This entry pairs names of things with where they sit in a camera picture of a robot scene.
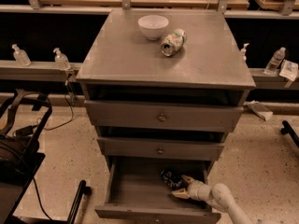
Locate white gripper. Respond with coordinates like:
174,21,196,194
172,175,212,202

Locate blue pepsi can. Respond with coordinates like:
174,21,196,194
161,168,183,190

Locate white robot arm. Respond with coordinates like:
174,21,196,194
170,175,254,224

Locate open bottom grey drawer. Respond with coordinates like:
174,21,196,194
95,157,221,224

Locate middle grey drawer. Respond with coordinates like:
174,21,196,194
98,137,224,161

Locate grey drawer cabinet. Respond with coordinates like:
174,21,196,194
76,8,256,224

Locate top grey drawer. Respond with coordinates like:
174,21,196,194
85,100,243,133

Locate green white soda can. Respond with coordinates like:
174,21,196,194
161,29,187,57

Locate grey box on floor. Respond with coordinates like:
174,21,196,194
246,101,273,121

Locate black chair leg right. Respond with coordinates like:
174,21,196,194
280,120,299,148

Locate clear sanitizer bottle right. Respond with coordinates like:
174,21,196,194
240,43,249,61

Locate clear sanitizer bottle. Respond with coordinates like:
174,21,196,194
240,43,249,61
12,44,31,66
53,48,71,71

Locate white plastic packet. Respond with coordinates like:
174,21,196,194
279,60,298,81

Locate clear water bottle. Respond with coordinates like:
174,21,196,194
264,47,286,75

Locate white bowl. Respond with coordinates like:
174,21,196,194
138,15,169,40

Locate clear sanitizer bottle far left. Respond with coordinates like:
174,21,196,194
12,44,31,66

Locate black cable on floor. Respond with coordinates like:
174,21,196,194
12,77,78,138

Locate black chair with straps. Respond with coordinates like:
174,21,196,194
0,89,91,224

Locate grey metal ledge rail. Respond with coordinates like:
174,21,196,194
0,60,299,91

